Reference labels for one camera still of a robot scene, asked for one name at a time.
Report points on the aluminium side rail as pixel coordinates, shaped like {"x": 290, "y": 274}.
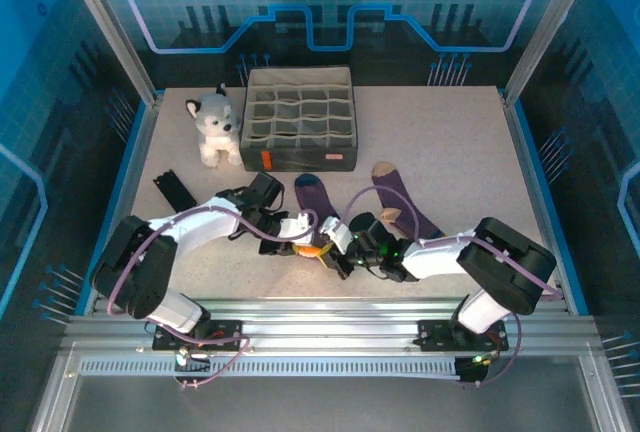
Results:
{"x": 531, "y": 152}
{"x": 125, "y": 202}

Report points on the long aluminium frame beam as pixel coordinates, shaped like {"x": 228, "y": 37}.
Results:
{"x": 325, "y": 322}

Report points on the purple sock with orange cuff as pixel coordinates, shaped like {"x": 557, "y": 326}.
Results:
{"x": 315, "y": 197}

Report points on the grey white husky plush toy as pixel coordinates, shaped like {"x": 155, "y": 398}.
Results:
{"x": 215, "y": 119}

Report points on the grey fabric divider box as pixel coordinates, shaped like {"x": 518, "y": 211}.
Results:
{"x": 300, "y": 159}

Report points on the grey metal platform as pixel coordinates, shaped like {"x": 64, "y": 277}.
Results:
{"x": 325, "y": 402}

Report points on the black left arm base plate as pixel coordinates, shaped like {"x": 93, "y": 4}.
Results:
{"x": 227, "y": 334}

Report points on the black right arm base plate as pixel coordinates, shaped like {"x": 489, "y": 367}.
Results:
{"x": 435, "y": 334}

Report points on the black rectangular device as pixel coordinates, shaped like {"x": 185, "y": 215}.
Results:
{"x": 175, "y": 192}

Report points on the purple sock with tan toe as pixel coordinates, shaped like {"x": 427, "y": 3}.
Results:
{"x": 387, "y": 178}

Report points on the aluminium frame post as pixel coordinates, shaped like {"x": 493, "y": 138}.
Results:
{"x": 549, "y": 27}
{"x": 111, "y": 27}

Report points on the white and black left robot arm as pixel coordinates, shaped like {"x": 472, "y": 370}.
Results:
{"x": 200, "y": 232}

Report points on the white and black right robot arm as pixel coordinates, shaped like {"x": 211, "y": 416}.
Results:
{"x": 495, "y": 277}

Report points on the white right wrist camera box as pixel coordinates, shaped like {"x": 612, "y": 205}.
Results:
{"x": 340, "y": 237}

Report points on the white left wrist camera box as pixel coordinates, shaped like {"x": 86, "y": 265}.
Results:
{"x": 295, "y": 229}

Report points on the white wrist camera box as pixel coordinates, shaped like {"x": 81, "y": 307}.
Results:
{"x": 295, "y": 229}
{"x": 340, "y": 237}

